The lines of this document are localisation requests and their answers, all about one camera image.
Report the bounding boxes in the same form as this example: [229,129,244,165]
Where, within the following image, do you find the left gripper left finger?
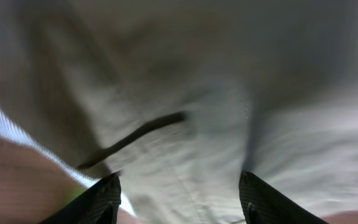
[40,173,121,224]

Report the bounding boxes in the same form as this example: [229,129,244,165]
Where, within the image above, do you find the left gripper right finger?
[239,171,328,224]

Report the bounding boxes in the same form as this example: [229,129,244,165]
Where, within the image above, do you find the khaki green shorts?
[0,1,358,223]

